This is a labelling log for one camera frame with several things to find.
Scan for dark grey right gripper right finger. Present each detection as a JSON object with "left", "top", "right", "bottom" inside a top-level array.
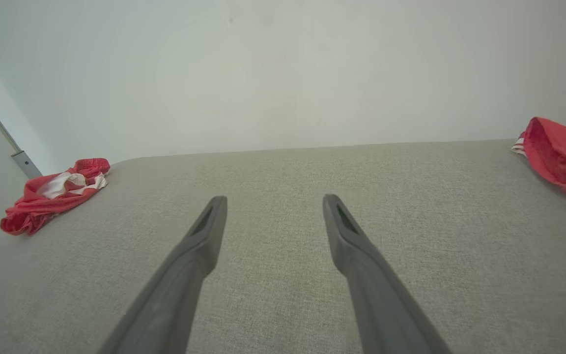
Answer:
[{"left": 322, "top": 194, "right": 454, "bottom": 354}]

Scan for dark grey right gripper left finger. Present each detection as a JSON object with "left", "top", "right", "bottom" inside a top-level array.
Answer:
[{"left": 96, "top": 196, "right": 228, "bottom": 354}]

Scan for red shorts with white stripe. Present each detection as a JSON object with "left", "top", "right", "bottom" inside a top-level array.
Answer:
[{"left": 0, "top": 158, "right": 111, "bottom": 236}]

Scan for red Bulls 23 jersey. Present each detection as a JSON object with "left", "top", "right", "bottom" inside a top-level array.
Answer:
[{"left": 511, "top": 117, "right": 566, "bottom": 228}]

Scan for grey metal strip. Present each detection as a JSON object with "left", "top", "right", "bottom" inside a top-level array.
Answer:
[{"left": 0, "top": 78, "right": 43, "bottom": 179}]

